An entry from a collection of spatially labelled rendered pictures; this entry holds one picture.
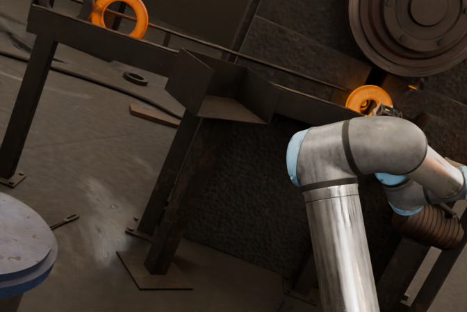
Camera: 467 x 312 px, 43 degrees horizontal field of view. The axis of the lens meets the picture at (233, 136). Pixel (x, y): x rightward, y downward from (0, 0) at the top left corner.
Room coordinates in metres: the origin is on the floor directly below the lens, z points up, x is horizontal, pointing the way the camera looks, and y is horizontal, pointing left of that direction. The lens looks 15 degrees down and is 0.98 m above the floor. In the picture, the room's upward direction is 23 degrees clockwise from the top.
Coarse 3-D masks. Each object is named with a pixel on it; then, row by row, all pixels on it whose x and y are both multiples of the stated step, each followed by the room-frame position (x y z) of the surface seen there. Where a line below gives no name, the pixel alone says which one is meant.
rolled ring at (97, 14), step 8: (104, 0) 1.95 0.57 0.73; (112, 0) 1.95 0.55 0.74; (120, 0) 1.95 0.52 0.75; (128, 0) 1.95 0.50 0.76; (136, 0) 1.95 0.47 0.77; (96, 8) 1.95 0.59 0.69; (104, 8) 1.96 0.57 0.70; (136, 8) 1.95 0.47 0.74; (144, 8) 1.96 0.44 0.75; (96, 16) 1.95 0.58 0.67; (144, 16) 1.96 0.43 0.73; (104, 24) 1.98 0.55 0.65; (136, 24) 1.96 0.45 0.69; (144, 24) 1.96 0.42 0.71; (136, 32) 1.96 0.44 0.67; (144, 32) 1.96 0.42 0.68
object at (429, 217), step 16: (432, 208) 1.91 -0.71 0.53; (400, 224) 1.88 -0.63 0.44; (416, 224) 1.86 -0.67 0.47; (432, 224) 1.87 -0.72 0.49; (448, 224) 1.89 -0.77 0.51; (400, 240) 1.88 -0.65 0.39; (416, 240) 1.91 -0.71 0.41; (432, 240) 1.88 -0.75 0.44; (448, 240) 1.88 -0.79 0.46; (384, 256) 1.93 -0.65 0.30; (400, 256) 1.88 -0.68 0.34; (416, 256) 1.88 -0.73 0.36; (384, 272) 1.87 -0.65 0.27; (400, 272) 1.88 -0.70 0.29; (384, 288) 1.88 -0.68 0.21; (384, 304) 1.88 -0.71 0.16
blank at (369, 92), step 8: (360, 88) 2.03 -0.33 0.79; (368, 88) 2.03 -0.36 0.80; (376, 88) 2.03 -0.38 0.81; (352, 96) 2.02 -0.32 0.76; (360, 96) 2.03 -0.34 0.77; (368, 96) 2.03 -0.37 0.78; (376, 96) 2.03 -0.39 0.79; (384, 96) 2.03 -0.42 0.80; (352, 104) 2.02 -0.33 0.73; (360, 104) 2.03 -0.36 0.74; (384, 104) 2.03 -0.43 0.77; (360, 112) 2.03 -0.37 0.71
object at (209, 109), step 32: (192, 64) 1.65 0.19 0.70; (224, 64) 1.83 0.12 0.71; (192, 96) 1.60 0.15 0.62; (224, 96) 1.86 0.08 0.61; (256, 96) 1.81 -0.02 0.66; (224, 128) 1.73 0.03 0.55; (192, 160) 1.72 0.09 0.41; (192, 192) 1.72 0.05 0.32; (160, 224) 1.74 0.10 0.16; (128, 256) 1.75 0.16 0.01; (160, 256) 1.70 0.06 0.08; (160, 288) 1.65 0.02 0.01; (192, 288) 1.73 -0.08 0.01
